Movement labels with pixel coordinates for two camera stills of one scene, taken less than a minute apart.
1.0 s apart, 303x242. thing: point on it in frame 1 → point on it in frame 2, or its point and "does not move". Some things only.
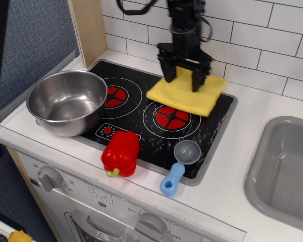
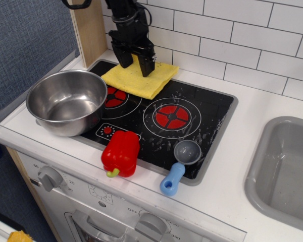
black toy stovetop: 161,127 does not move
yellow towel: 179,95 → 131,79
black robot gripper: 186,50 → 134,36
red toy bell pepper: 120,151 does not move
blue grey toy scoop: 186,152 does not move
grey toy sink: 280,181 does not move
